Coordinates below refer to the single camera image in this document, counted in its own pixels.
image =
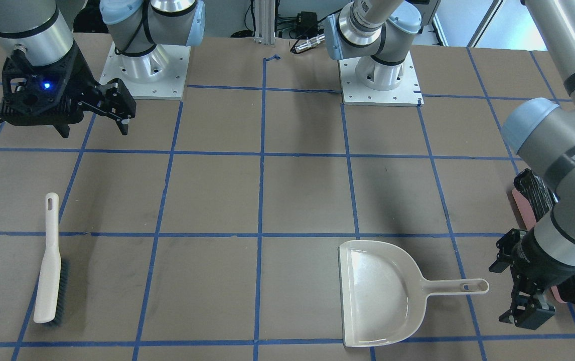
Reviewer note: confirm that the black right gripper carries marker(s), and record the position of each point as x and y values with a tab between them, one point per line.
85	75

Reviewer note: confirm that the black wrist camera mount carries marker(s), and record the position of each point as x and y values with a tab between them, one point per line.
32	95

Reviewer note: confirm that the aluminium frame post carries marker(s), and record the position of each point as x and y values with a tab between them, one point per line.
264	18

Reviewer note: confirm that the beige plastic dustpan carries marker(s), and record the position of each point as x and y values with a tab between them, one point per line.
384	293

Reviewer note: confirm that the pink bin with black bag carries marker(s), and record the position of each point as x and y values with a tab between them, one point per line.
543	225

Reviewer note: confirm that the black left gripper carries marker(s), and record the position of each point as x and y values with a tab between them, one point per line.
537	259

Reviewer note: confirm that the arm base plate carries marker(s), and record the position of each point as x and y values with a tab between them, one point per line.
366	82
159	75

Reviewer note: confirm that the white hand brush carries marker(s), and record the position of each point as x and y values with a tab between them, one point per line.
54	271

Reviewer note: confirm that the black power adapter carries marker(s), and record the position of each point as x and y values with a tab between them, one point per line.
306	25

